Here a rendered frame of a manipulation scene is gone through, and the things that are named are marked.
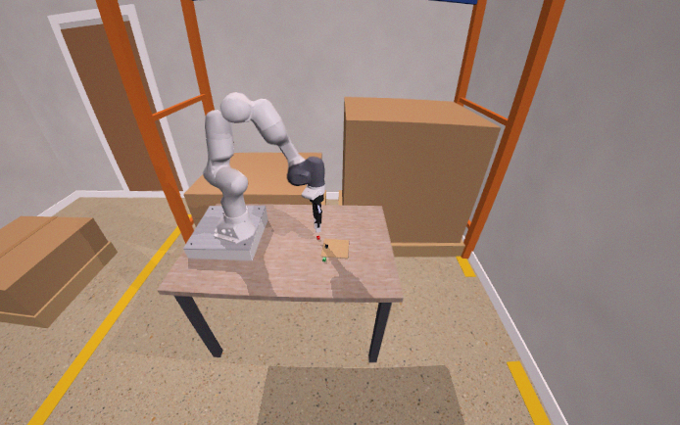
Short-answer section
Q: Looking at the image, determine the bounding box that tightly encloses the tan flat mat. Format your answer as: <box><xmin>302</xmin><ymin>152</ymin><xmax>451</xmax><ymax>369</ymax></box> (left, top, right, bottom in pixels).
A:
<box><xmin>321</xmin><ymin>239</ymin><xmax>349</xmax><ymax>259</ymax></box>

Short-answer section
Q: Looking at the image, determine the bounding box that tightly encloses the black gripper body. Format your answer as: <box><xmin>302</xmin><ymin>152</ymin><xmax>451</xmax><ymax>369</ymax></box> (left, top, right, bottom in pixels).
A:
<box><xmin>310</xmin><ymin>194</ymin><xmax>324</xmax><ymax>211</ymax></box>

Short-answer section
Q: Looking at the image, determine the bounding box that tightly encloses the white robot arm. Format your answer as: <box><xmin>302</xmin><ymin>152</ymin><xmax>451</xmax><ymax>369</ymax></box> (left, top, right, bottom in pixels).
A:
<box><xmin>203</xmin><ymin>92</ymin><xmax>325</xmax><ymax>244</ymax></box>

